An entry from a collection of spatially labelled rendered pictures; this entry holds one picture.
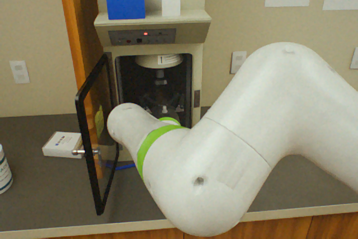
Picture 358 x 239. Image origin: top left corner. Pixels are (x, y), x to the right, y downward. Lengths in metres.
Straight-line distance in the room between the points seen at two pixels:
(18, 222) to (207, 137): 0.85
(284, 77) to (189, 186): 0.16
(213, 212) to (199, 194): 0.03
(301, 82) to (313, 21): 1.26
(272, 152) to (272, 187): 0.78
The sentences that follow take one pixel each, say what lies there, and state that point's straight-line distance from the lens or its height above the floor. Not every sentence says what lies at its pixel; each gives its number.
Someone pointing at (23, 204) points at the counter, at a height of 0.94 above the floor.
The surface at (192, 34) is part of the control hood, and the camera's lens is 0.93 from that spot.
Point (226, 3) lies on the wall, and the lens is 1.45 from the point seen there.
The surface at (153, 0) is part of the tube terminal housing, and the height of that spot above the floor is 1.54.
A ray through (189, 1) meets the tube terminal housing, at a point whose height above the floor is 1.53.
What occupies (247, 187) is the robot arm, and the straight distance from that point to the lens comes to 0.36.
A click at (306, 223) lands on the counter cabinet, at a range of 1.23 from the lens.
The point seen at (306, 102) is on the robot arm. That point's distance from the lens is 0.38.
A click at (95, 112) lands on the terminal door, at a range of 0.87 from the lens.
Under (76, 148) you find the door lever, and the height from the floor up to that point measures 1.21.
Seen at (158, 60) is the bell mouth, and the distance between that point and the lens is 1.04.
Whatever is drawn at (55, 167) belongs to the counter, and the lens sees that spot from 1.27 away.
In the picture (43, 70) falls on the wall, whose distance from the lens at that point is 1.57.
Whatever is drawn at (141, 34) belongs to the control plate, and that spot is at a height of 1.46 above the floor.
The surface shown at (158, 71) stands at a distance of 1.10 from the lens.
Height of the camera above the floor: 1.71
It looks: 30 degrees down
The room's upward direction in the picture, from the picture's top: 1 degrees counter-clockwise
